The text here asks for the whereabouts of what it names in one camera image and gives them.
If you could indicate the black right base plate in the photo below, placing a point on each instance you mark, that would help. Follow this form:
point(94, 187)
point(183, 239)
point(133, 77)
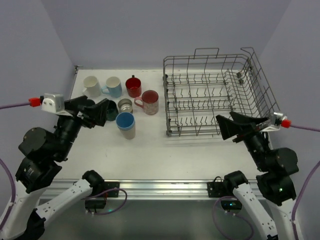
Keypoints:
point(217, 188)

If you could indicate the white mug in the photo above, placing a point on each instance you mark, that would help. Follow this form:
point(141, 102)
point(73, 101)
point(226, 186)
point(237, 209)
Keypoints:
point(92, 87)

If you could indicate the black controller box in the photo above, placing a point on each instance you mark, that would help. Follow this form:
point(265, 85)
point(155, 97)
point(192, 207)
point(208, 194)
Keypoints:
point(231, 206)
point(93, 206)

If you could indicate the grey wire dish rack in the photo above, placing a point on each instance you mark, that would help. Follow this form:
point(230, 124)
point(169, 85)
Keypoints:
point(208, 83)

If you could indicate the light blue mug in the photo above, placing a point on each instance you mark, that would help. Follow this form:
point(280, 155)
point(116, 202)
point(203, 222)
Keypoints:
point(113, 87)

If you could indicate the black right controller box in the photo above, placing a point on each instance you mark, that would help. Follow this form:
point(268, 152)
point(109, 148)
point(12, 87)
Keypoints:
point(231, 206)

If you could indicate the cream small cup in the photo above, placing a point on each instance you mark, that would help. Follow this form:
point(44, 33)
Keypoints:
point(125, 105)

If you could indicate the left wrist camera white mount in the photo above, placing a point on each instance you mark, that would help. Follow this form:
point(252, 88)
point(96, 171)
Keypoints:
point(50, 102)

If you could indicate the beige tall cup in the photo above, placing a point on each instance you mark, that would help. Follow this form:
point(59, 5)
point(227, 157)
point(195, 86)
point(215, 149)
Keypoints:
point(129, 133)

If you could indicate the blue tall tumbler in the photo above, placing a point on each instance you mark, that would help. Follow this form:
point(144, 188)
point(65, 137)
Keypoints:
point(125, 121)

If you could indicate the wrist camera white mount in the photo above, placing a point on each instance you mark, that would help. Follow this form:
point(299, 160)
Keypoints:
point(50, 102)
point(274, 122)

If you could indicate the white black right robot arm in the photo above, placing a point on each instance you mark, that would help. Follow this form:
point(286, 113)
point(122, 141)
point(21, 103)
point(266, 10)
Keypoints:
point(274, 183)

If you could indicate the aluminium mounting rail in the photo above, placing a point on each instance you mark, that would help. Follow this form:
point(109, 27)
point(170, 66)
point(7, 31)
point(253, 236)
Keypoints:
point(151, 189)

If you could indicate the dark teal mug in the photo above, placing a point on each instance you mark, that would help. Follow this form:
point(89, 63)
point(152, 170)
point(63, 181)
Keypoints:
point(112, 111)

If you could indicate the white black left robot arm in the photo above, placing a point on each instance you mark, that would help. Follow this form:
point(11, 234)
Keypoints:
point(43, 152)

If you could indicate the red mug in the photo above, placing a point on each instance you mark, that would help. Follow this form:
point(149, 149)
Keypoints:
point(133, 86)

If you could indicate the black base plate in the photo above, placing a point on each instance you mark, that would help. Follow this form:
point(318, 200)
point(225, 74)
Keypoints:
point(110, 189)
point(217, 188)

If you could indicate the black left controller box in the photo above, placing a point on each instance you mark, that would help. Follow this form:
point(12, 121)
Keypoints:
point(93, 206)

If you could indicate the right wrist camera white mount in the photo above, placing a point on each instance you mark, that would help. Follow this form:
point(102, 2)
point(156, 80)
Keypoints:
point(274, 122)

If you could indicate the grey mug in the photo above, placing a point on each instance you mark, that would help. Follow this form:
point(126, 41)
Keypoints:
point(90, 102)

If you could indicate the pink patterned mug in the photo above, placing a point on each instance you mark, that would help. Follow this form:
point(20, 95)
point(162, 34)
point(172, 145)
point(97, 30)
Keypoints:
point(148, 101)

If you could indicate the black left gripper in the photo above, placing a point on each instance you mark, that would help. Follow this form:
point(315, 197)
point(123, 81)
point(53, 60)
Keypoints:
point(81, 116)

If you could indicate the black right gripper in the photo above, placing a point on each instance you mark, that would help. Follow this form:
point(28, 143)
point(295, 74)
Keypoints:
point(246, 133)

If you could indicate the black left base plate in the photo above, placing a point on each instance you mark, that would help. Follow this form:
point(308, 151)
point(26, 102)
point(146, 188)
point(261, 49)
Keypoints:
point(110, 189)

